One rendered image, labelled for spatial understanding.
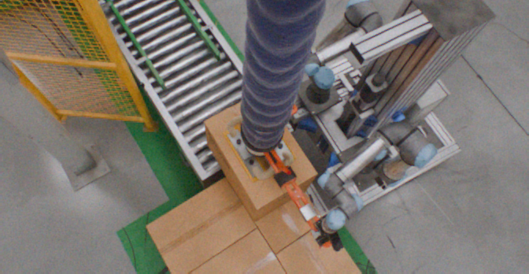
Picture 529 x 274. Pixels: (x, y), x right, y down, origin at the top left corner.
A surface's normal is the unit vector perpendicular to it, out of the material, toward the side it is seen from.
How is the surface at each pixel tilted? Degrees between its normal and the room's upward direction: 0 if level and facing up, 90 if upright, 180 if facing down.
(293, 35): 81
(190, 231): 0
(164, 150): 0
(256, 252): 0
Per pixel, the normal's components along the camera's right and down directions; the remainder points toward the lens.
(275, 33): -0.32, 0.78
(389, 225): 0.04, -0.38
